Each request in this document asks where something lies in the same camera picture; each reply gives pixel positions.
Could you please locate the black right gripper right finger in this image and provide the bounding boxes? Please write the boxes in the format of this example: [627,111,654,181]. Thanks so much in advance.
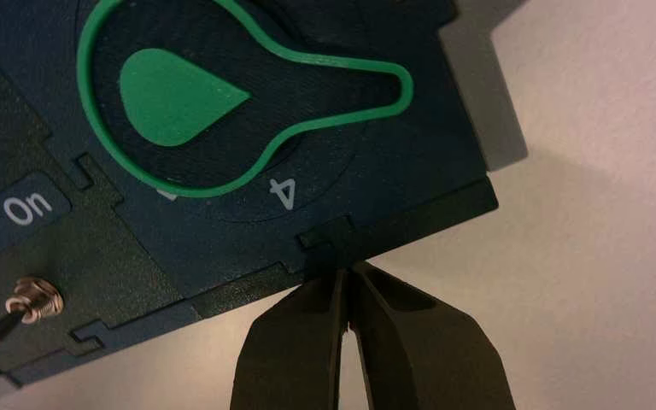
[349,261,517,410]

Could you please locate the dark teal grey control box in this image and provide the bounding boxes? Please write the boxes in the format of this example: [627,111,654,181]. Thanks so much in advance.
[0,0,530,407]

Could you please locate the metal toggle switch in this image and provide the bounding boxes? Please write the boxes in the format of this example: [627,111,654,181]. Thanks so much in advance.
[0,276,66,352]

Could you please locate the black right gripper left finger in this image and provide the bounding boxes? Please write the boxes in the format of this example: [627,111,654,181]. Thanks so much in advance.
[230,267,348,410]

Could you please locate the green rotary pointer knob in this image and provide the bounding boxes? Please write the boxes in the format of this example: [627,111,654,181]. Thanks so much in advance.
[76,0,415,200]

